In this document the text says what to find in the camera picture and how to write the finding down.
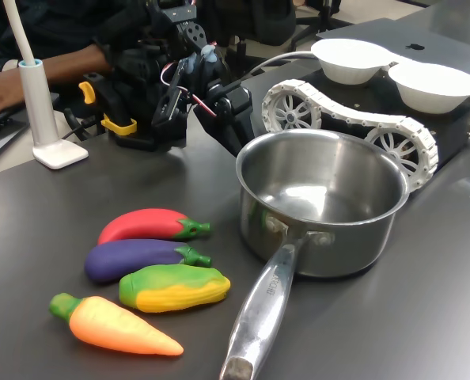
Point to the purple toy aubergine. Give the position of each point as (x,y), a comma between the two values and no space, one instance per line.
(132,259)

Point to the person's hand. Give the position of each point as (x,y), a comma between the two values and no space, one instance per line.
(1,95)

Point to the pale grey putty lump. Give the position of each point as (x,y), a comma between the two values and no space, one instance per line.
(207,59)

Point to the black office chair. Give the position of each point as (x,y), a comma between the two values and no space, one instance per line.
(274,20)

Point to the black yellow table clamp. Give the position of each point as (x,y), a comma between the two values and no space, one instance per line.
(118,126)

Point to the white bowl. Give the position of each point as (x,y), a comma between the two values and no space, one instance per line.
(433,89)
(349,63)

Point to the red toy chilli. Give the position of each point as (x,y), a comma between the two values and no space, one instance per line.
(140,225)

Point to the tracked vehicle with white tracks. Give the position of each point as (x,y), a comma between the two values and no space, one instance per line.
(361,118)

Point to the yellow green toy corn cob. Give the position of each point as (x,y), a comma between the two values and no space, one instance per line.
(171,291)

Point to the person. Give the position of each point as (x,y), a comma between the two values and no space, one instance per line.
(61,23)

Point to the orange toy carrot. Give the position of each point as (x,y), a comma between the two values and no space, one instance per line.
(112,326)

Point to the black wrist camera board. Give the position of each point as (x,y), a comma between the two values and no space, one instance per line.
(167,107)

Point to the white post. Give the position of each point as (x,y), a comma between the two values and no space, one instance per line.
(41,111)

